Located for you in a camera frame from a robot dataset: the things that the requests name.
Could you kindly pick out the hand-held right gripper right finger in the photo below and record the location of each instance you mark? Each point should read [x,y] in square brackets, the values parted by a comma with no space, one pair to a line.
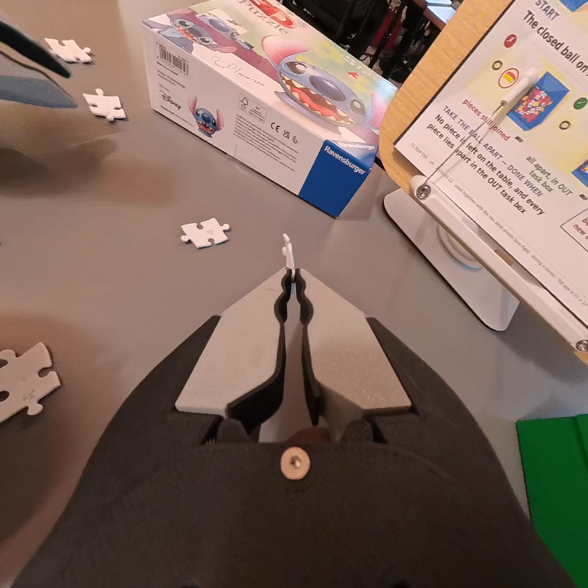
[349,363]

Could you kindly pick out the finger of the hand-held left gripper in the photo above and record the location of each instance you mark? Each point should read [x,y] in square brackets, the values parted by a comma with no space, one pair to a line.
[27,82]

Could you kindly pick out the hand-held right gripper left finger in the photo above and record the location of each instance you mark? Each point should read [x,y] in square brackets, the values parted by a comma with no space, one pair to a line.
[229,363]

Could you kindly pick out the white puzzle piece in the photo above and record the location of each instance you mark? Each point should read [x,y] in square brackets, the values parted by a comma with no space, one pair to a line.
[27,381]
[288,252]
[205,233]
[69,50]
[104,105]

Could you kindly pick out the cartoon print puzzle box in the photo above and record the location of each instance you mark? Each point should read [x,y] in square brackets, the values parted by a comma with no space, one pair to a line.
[257,105]

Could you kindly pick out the white board stand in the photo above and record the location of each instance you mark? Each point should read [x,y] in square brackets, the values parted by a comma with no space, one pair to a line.
[459,285]

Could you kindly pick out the printed instruction sheet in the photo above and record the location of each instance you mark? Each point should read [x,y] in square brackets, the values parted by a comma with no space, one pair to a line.
[505,193]

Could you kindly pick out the green mat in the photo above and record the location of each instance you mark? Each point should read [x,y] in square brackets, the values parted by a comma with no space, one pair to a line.
[560,482]

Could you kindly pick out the instruction sheet on stand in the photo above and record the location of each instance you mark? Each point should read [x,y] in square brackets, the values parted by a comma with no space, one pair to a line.
[427,69]

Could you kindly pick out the white page holder clip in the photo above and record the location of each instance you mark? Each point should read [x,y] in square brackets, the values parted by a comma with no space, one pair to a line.
[521,85]

